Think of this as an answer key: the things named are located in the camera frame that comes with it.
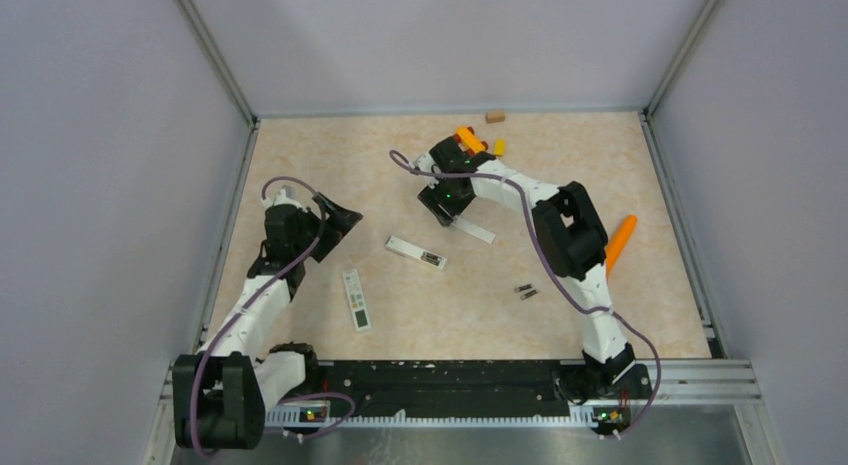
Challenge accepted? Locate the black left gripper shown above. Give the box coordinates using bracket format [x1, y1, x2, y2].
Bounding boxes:
[293, 192, 361, 261]

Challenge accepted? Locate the white remote battery cover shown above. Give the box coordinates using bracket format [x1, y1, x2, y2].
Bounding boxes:
[452, 217, 496, 244]

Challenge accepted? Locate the white remote control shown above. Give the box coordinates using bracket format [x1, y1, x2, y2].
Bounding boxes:
[385, 235, 447, 270]

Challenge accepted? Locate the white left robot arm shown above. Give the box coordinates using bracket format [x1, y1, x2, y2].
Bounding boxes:
[172, 190, 363, 455]

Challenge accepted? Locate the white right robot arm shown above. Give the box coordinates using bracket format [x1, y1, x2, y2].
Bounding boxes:
[409, 137, 650, 397]

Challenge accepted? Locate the white remote with buttons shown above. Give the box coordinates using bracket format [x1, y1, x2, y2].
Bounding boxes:
[342, 269, 372, 332]

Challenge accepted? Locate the yellow toy brick car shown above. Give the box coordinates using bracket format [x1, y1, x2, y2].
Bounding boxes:
[453, 127, 489, 156]

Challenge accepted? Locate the yellow flat brick upper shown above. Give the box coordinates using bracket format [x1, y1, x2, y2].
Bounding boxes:
[492, 138, 506, 157]

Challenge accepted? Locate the small wooden block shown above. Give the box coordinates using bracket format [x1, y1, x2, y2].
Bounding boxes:
[485, 110, 506, 124]

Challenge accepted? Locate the orange toy carrot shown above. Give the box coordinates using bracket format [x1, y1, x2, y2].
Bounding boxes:
[605, 215, 638, 277]

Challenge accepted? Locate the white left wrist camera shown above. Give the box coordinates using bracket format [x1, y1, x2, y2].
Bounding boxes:
[267, 186, 299, 208]

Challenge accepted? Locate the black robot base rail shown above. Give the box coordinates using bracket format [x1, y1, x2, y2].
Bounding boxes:
[268, 360, 653, 429]

